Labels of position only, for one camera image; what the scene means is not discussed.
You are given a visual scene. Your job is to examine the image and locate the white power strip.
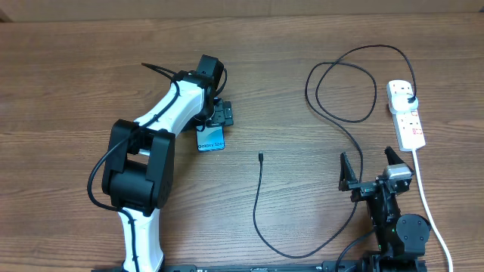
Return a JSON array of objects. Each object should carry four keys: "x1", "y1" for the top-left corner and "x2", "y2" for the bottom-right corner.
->
[{"x1": 386, "y1": 79, "x2": 426, "y2": 152}]

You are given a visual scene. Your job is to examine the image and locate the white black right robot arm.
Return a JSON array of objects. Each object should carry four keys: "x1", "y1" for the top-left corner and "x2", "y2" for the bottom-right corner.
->
[{"x1": 334, "y1": 147, "x2": 432, "y2": 271}]

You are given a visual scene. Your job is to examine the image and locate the white power strip cord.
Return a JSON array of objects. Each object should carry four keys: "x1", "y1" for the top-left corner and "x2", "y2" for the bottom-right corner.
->
[{"x1": 411, "y1": 149, "x2": 454, "y2": 272}]

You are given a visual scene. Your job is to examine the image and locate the blue screen smartphone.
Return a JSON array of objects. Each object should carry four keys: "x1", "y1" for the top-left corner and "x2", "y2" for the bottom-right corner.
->
[{"x1": 196, "y1": 125, "x2": 225, "y2": 152}]

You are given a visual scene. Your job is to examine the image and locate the black charging cable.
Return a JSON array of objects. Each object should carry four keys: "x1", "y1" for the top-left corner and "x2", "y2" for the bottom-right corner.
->
[{"x1": 252, "y1": 44, "x2": 418, "y2": 260}]

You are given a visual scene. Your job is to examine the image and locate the white plug adapter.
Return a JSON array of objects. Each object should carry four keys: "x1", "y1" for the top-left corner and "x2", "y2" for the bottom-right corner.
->
[{"x1": 389, "y1": 94, "x2": 419, "y2": 114}]

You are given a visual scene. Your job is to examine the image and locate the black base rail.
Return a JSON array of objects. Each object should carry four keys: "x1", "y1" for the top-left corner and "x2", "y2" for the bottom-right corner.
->
[{"x1": 90, "y1": 260, "x2": 428, "y2": 272}]

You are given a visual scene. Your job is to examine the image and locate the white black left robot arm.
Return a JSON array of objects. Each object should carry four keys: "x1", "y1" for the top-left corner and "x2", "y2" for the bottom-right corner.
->
[{"x1": 87, "y1": 55, "x2": 234, "y2": 271}]

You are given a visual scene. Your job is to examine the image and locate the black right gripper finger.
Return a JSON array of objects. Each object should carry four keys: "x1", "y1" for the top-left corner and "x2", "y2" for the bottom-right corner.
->
[
  {"x1": 384, "y1": 147, "x2": 405, "y2": 165},
  {"x1": 338, "y1": 153, "x2": 358, "y2": 191}
]

